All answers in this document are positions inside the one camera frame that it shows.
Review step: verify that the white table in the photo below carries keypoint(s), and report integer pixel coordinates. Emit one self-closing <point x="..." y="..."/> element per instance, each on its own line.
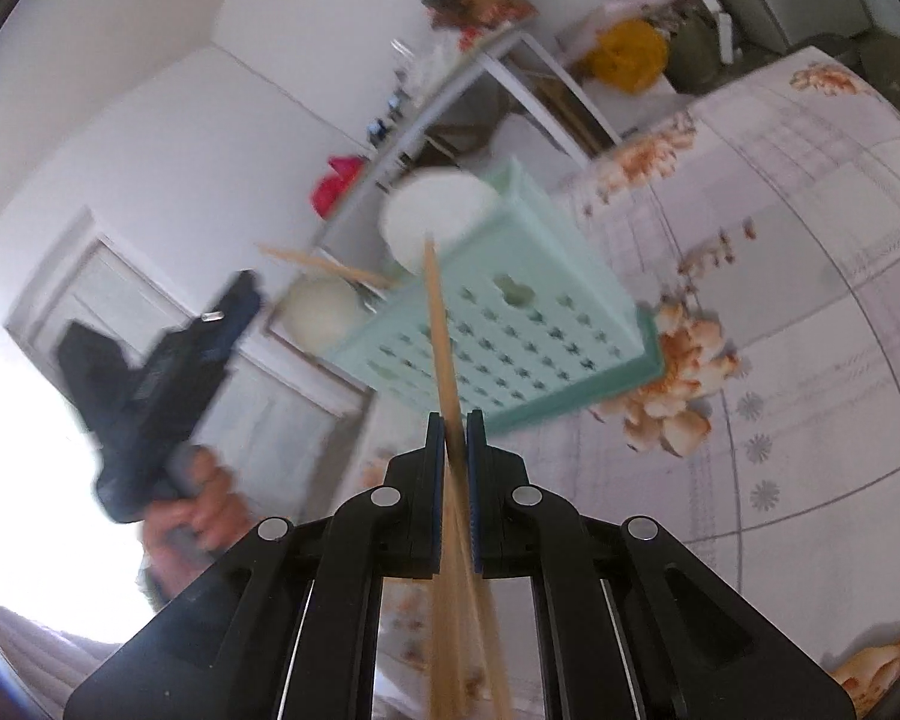
<point x="450" y="82"/>

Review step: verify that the person's left hand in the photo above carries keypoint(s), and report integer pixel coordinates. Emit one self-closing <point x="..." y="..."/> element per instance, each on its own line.
<point x="206" y="495"/>

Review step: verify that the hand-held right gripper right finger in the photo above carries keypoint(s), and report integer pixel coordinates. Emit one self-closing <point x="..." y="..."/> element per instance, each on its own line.
<point x="476" y="457"/>

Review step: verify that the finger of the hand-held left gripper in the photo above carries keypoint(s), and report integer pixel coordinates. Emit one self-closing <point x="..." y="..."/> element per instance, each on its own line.
<point x="232" y="307"/>

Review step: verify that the green plastic utensil holder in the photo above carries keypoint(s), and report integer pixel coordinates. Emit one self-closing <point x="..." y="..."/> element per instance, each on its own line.
<point x="510" y="315"/>

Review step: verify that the dark green bag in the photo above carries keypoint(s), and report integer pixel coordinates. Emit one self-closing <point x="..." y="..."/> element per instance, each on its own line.
<point x="694" y="52"/>

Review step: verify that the yellow bag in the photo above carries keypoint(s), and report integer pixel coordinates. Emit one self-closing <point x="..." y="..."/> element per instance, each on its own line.
<point x="630" y="52"/>

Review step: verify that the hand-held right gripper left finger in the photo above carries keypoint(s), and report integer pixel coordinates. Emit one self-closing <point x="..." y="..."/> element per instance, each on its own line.
<point x="436" y="457"/>

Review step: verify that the floral tablecloth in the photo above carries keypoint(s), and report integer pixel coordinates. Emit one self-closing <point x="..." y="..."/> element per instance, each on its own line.
<point x="780" y="277"/>

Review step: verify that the wooden chopstick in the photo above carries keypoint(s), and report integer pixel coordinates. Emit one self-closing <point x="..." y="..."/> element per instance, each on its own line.
<point x="487" y="652"/>
<point x="364" y="277"/>
<point x="441" y="330"/>
<point x="300" y="259"/>

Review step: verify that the white door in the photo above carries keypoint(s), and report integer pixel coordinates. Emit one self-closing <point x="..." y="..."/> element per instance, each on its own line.
<point x="270" y="405"/>

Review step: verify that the white upright device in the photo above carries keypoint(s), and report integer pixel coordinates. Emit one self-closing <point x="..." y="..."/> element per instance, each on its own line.
<point x="724" y="37"/>

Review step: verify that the red plastic bag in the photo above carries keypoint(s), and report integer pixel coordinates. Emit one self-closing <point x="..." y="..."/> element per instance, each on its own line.
<point x="337" y="184"/>

